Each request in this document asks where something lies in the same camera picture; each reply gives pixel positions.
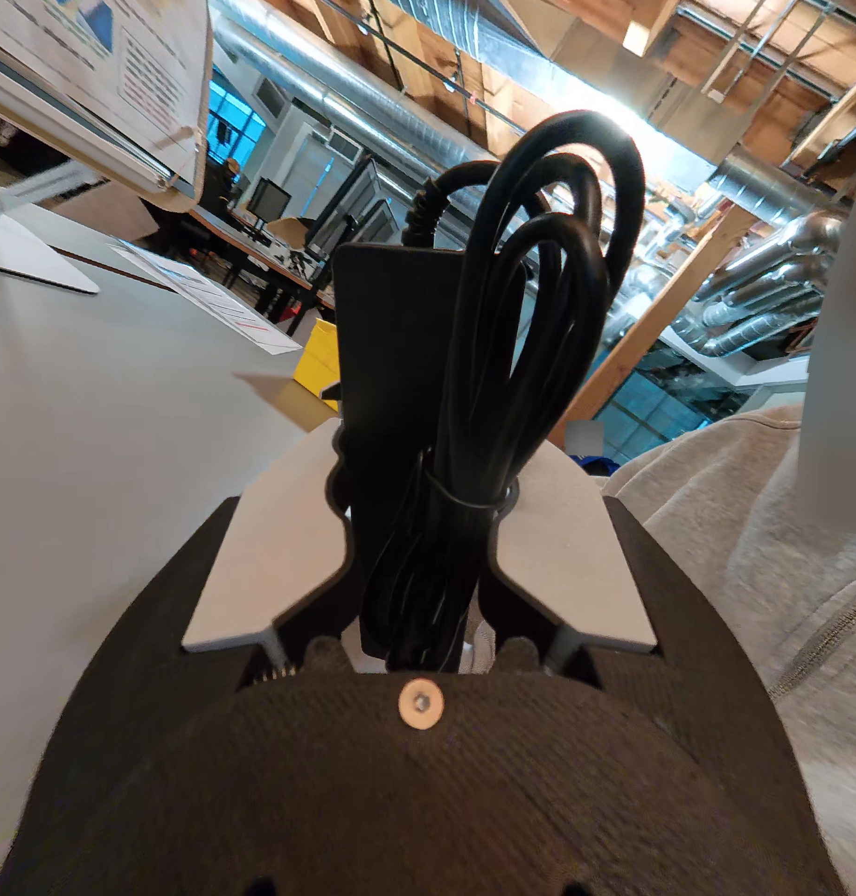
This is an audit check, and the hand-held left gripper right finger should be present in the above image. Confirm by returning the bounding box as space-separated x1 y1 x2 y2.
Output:
478 447 660 673

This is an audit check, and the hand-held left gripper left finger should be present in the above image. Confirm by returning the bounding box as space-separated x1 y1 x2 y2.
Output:
181 419 362 676

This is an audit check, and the black power adapter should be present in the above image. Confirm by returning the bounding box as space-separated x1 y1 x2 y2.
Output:
332 241 534 662

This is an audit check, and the black power cable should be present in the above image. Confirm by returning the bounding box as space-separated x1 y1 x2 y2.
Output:
361 110 647 674

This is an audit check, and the yellow plastic bin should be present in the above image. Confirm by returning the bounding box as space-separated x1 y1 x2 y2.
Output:
292 318 342 414

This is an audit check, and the printed paper sheet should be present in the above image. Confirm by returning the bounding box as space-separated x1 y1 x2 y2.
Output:
109 240 304 358

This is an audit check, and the wooden background desk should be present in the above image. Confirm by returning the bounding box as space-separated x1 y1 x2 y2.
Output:
188 206 338 338

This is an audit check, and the bundle of silver ducts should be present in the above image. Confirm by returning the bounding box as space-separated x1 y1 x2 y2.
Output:
680 210 849 359

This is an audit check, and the black computer monitor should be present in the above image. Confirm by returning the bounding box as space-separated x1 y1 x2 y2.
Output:
248 175 293 226
304 154 401 261

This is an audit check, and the white stand base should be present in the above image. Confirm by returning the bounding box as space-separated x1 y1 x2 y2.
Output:
0 162 101 295

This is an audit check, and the white board with poster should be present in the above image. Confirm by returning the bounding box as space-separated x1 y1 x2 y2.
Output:
0 0 215 212

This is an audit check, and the wooden post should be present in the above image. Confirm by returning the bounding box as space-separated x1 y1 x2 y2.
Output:
547 199 761 449

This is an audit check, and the large silver air duct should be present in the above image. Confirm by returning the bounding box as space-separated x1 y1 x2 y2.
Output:
209 0 716 211

